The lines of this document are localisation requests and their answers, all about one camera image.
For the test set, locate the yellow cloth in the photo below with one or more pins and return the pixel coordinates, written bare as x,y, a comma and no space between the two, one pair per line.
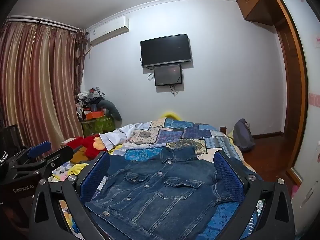
77,169

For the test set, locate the brown wooden door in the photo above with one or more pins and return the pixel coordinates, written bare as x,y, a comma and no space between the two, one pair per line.
291,80

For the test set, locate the black chair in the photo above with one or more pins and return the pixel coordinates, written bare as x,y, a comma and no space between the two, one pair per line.
10,135

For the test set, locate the wooden overhead cabinet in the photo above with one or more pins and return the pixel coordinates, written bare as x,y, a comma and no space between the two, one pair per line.
252,2

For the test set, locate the white curtain rail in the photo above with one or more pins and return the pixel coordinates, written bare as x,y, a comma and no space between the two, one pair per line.
42,23

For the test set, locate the yellow round cushion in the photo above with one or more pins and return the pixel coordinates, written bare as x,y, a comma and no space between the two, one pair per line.
171,115

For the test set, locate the white shirt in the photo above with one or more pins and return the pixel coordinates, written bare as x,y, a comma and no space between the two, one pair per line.
120,135

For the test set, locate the orange box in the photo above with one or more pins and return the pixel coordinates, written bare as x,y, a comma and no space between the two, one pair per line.
95,115

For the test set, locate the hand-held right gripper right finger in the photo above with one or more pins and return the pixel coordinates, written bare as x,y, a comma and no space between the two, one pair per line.
228,177

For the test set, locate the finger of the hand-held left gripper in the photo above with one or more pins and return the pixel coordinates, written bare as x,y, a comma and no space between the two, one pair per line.
40,148
61,155

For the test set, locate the cartoon printed sheet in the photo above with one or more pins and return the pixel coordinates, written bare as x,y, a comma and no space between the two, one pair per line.
59,172

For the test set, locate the green and orange clothes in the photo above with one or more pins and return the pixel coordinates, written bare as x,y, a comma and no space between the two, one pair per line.
97,127

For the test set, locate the pile of mixed clothes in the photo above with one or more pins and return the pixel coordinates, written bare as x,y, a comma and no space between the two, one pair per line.
87,100

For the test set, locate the black wall television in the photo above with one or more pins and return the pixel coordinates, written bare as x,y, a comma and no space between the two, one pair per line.
166,50

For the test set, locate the red plush toy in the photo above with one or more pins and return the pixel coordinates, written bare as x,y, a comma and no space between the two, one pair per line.
86,145

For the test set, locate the small black monitor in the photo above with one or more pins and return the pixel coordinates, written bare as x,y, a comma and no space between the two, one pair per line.
167,75

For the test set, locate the white air conditioner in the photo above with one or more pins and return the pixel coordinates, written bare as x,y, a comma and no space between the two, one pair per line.
110,30

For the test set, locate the striped brown curtain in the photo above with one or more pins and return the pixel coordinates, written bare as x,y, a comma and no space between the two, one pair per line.
37,80

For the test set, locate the blue denim jacket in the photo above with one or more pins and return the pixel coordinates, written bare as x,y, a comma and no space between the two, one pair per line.
162,192

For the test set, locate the grey backpack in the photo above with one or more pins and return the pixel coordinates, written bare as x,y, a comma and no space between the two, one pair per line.
243,135

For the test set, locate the white door with pink stickers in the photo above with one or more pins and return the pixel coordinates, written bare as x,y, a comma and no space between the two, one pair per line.
312,92

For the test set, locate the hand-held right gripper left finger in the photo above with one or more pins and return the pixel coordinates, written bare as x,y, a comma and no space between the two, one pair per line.
95,177

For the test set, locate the blue patchwork quilt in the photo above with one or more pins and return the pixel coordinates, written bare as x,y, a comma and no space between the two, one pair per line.
175,132

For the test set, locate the brown cardboard board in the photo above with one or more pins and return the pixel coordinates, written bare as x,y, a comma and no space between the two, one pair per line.
78,156

